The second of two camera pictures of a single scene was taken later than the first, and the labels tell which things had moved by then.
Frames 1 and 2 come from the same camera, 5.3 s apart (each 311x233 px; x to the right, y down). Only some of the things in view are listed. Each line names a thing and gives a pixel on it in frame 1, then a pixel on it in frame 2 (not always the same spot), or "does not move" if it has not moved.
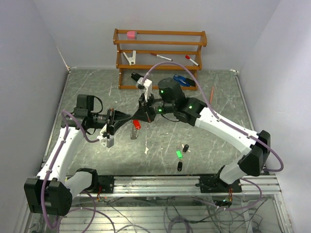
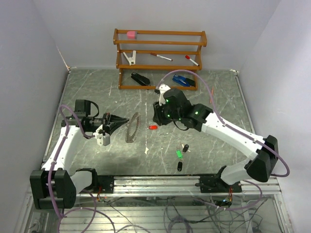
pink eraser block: x=131 y=35 does not move
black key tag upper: x=185 y=148 does not move
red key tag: x=137 y=124 to x=153 y=127
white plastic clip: x=131 y=60 does not move
